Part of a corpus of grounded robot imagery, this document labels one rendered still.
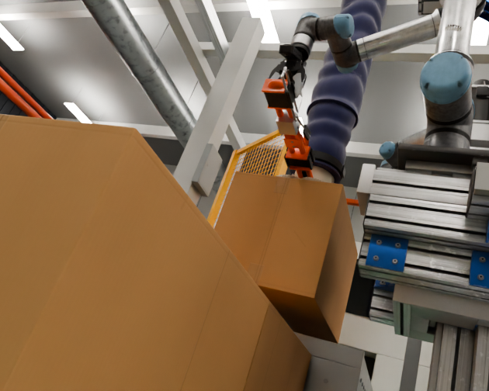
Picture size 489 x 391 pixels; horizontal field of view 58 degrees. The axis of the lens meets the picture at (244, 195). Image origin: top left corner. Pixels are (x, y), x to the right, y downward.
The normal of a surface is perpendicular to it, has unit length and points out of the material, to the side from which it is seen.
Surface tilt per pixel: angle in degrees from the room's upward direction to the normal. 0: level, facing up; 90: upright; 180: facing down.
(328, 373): 90
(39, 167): 90
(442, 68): 98
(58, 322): 90
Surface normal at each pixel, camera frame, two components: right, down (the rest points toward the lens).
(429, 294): -0.29, -0.49
